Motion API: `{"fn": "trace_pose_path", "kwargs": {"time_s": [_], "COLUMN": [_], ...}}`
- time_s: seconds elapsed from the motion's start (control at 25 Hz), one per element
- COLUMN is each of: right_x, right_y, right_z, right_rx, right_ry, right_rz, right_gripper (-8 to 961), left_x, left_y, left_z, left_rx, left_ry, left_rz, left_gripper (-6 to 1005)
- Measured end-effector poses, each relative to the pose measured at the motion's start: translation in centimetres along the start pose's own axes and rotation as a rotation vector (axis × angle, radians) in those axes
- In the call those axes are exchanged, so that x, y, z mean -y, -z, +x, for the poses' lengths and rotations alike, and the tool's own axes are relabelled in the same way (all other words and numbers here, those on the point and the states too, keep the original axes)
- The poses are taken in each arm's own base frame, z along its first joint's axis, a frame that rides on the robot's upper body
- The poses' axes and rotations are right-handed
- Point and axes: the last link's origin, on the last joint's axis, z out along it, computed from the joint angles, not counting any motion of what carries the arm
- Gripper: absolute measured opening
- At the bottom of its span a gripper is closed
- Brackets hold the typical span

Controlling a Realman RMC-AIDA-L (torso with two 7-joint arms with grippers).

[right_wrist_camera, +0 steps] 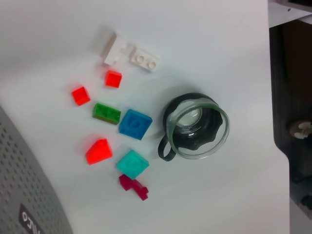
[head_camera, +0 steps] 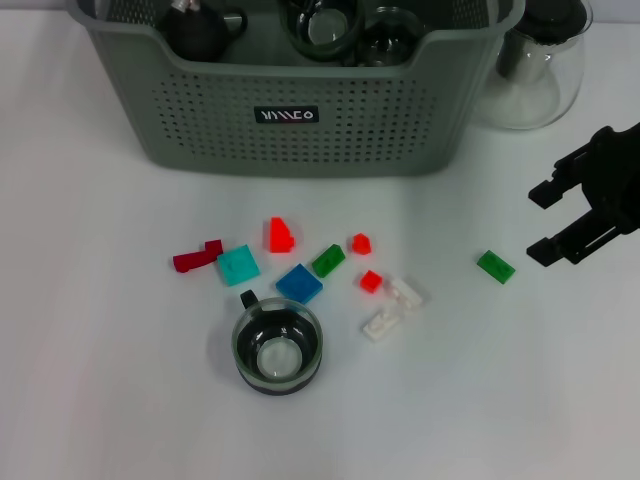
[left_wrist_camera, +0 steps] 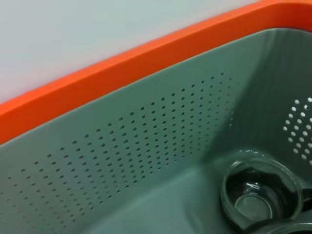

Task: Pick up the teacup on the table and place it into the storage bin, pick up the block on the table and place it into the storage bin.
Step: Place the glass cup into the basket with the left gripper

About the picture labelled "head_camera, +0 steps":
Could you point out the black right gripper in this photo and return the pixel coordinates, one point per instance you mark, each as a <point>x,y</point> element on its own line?
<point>620,170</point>

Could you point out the glass teacup with black sleeve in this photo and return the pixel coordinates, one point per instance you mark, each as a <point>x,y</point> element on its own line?
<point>390,40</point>
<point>277,350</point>
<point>325,32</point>

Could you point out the grey-green perforated storage bin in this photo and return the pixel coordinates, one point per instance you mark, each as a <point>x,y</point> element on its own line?
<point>350,125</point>

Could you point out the green flat plate brick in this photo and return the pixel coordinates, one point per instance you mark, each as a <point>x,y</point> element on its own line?
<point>496,266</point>

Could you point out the glass carafe with black lid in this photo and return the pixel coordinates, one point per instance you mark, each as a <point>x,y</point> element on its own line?
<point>540,90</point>

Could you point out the white plate brick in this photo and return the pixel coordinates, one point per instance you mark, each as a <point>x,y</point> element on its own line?
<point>381,325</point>
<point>406,294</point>

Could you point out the small red cube brick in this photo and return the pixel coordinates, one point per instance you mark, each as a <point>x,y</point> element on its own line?
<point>371,281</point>

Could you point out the small red slope brick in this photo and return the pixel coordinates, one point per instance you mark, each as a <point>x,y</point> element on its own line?
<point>361,245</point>

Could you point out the green rectangular brick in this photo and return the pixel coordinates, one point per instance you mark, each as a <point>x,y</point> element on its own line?
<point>328,260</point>

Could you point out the blue square plate brick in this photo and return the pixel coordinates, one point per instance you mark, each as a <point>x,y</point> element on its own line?
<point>300,284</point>

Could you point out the tall red wedge brick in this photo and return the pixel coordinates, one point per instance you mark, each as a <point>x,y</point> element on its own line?
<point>280,235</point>

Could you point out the teal square plate brick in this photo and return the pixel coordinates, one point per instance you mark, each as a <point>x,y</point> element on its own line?
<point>239,265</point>

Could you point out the dark red long brick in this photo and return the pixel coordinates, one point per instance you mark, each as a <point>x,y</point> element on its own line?
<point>192,260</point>

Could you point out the black ceramic teapot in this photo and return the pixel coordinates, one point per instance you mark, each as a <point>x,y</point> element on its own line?
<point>195,35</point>

